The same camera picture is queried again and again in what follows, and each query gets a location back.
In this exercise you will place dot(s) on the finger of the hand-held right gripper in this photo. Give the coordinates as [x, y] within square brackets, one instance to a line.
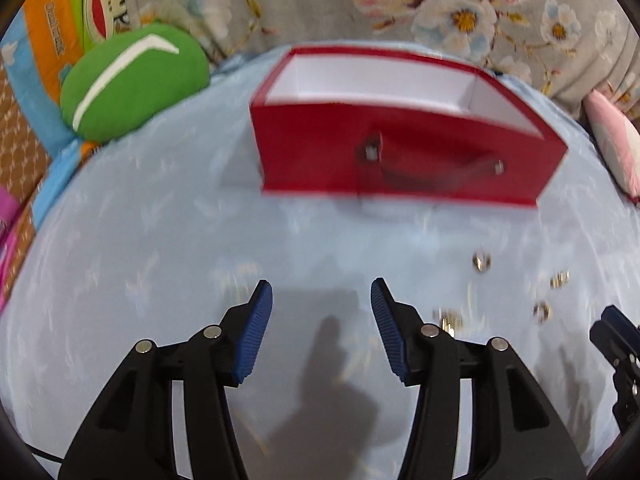
[620, 327]
[627, 360]

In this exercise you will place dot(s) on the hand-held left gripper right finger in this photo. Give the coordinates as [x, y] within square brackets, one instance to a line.
[387, 340]

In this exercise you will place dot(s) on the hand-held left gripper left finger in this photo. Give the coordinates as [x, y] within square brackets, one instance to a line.
[252, 340]

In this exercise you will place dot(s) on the gold hoop clasp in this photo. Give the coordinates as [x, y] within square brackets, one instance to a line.
[449, 318]

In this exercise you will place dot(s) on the small shiny gold trinket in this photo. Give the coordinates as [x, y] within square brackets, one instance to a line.
[481, 262]

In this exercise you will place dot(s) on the light blue palm-print sheet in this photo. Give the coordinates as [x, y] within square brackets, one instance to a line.
[150, 240]

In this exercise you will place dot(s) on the pink and white plush pillow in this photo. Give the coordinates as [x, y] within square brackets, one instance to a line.
[615, 140]

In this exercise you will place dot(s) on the green cushion with white stripe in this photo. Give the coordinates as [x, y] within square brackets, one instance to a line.
[150, 90]

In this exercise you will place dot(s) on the pink cloth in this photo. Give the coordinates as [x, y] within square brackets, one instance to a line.
[7, 220]

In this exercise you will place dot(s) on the brown patterned mat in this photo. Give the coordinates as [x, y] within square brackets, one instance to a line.
[20, 150]

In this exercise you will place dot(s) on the grey floral blanket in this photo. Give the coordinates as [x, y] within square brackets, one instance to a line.
[350, 10]

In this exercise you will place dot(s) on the colourful cartoon printed blanket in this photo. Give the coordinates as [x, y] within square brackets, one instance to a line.
[45, 35]

